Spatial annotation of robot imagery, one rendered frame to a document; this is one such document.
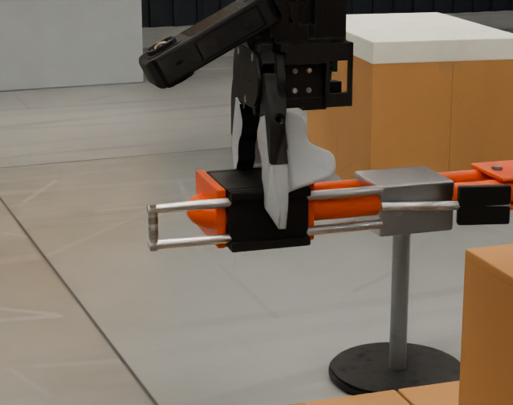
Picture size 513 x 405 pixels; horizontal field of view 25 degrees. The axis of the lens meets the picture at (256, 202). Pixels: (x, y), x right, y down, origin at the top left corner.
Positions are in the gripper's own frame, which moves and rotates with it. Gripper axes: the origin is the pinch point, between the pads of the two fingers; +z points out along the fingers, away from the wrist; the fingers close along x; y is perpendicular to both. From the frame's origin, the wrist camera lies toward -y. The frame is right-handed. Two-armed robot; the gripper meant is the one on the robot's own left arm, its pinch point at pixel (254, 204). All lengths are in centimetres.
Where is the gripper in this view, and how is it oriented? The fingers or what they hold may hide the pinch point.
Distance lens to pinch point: 98.5
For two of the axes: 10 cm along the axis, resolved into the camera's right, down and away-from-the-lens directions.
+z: 0.0, 9.7, 2.6
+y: 9.6, -0.7, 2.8
